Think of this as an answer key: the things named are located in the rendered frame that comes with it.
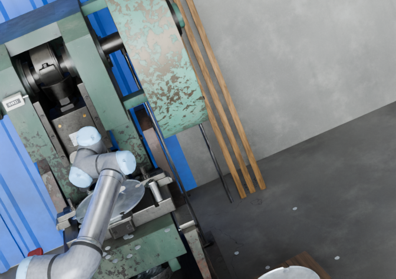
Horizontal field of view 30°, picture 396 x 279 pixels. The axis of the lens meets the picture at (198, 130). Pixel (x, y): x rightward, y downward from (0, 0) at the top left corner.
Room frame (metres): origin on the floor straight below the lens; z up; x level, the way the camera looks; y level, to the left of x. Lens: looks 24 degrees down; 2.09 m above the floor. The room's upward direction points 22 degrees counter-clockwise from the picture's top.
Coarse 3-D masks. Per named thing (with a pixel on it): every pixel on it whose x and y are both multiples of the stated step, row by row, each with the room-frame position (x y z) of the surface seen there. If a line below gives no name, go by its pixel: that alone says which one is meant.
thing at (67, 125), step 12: (60, 108) 2.66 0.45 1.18; (72, 108) 2.65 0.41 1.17; (84, 108) 2.62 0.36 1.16; (60, 120) 2.61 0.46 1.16; (72, 120) 2.62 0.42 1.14; (84, 120) 2.62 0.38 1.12; (60, 132) 2.61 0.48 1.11; (72, 132) 2.61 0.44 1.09; (72, 144) 2.61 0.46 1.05; (72, 156) 2.60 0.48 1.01
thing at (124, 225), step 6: (126, 216) 2.42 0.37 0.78; (132, 216) 2.41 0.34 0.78; (114, 222) 2.41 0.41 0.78; (120, 222) 2.40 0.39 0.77; (126, 222) 2.52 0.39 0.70; (132, 222) 2.53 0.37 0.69; (108, 228) 2.40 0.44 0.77; (114, 228) 2.52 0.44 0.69; (120, 228) 2.52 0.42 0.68; (126, 228) 2.52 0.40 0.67; (132, 228) 2.52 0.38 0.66; (114, 234) 2.51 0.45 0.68; (120, 234) 2.52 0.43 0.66
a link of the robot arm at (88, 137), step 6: (90, 126) 2.27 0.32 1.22; (78, 132) 2.25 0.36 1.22; (84, 132) 2.24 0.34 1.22; (90, 132) 2.24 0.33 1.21; (96, 132) 2.23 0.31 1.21; (78, 138) 2.23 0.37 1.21; (84, 138) 2.22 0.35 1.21; (90, 138) 2.21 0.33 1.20; (96, 138) 2.22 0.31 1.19; (84, 144) 2.21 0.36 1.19; (90, 144) 2.21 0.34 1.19; (96, 144) 2.22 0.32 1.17; (102, 144) 2.25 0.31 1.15; (96, 150) 2.21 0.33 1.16; (102, 150) 2.25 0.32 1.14
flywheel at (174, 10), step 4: (168, 0) 2.72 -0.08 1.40; (168, 4) 2.68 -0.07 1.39; (172, 4) 2.72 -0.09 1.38; (176, 4) 2.72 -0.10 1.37; (172, 8) 2.67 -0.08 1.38; (176, 8) 2.69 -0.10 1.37; (172, 12) 2.66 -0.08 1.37; (176, 12) 2.68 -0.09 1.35; (180, 12) 2.69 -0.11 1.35; (176, 16) 2.66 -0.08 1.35; (180, 16) 2.68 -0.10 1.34; (176, 20) 2.65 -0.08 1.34; (180, 20) 2.68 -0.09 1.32; (176, 24) 2.65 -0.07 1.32; (180, 24) 2.68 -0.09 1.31; (184, 24) 2.70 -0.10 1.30; (180, 28) 2.66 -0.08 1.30; (180, 32) 2.66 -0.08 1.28
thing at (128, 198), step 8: (128, 184) 2.65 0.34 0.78; (136, 184) 2.63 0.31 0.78; (120, 192) 2.60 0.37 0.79; (128, 192) 2.59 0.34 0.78; (136, 192) 2.56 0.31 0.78; (88, 200) 2.66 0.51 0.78; (120, 200) 2.54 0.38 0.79; (128, 200) 2.53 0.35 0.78; (136, 200) 2.50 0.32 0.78; (80, 208) 2.62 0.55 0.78; (120, 208) 2.49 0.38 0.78; (128, 208) 2.46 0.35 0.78; (80, 216) 2.56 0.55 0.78; (112, 216) 2.46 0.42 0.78; (120, 216) 2.43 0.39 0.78
